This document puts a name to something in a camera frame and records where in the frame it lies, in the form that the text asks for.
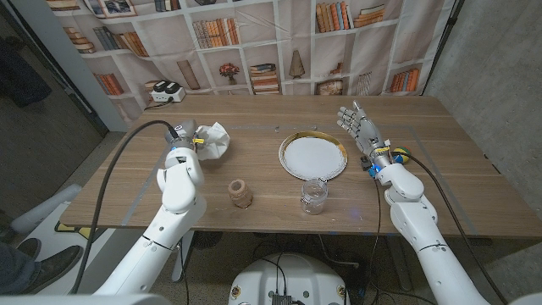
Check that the blue jeans leg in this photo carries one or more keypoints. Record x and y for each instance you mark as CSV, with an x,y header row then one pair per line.
x,y
12,271

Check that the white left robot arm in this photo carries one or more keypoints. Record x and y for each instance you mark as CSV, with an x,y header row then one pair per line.
x,y
180,190

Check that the black backdrop stand pole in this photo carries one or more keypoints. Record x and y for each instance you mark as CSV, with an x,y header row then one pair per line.
x,y
441,46

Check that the white plastic plate gold rim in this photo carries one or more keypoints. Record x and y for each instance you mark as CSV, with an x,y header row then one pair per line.
x,y
313,159

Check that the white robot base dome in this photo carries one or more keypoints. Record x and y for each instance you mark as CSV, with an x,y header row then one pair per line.
x,y
292,275

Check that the printed bookshelf backdrop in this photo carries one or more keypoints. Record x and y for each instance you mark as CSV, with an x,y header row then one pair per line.
x,y
271,46

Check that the white table leg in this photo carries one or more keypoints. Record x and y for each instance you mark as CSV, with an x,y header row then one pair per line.
x,y
183,269

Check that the grey table leg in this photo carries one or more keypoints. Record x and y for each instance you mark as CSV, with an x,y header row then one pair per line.
x,y
398,262

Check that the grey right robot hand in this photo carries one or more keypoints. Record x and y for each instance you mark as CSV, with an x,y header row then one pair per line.
x,y
368,135

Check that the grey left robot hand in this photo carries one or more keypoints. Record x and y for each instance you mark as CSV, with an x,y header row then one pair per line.
x,y
182,135

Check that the grey finned electronics module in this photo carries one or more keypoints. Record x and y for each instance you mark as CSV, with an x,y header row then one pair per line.
x,y
280,300

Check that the white power adapter box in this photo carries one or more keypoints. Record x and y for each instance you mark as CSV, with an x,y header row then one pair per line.
x,y
167,95

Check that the white cloth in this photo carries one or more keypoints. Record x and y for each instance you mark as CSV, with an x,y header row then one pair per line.
x,y
216,142

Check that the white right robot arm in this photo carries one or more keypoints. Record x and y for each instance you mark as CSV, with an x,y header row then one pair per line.
x,y
413,216

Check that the clear glass jar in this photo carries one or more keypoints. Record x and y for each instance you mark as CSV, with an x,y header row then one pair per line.
x,y
314,199

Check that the black leather shoe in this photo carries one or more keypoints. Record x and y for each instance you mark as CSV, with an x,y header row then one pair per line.
x,y
29,247
55,264

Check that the white robot torso edge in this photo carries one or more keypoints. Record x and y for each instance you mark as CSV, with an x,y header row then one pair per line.
x,y
84,300

